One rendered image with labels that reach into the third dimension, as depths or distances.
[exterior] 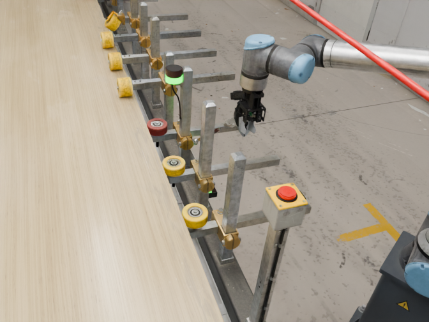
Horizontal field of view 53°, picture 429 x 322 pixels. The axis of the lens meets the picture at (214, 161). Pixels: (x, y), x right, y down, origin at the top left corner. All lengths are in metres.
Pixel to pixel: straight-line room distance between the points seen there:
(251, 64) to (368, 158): 2.08
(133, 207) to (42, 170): 0.35
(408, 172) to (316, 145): 0.66
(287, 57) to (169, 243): 0.64
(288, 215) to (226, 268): 0.55
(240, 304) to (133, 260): 0.37
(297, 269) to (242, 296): 1.05
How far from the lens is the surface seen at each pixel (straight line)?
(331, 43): 1.43
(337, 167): 3.16
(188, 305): 1.13
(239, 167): 1.19
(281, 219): 0.95
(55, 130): 1.72
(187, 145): 1.70
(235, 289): 1.42
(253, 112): 1.48
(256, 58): 1.37
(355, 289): 2.45
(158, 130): 1.68
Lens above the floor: 1.85
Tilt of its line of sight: 38 degrees down
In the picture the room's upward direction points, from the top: 5 degrees clockwise
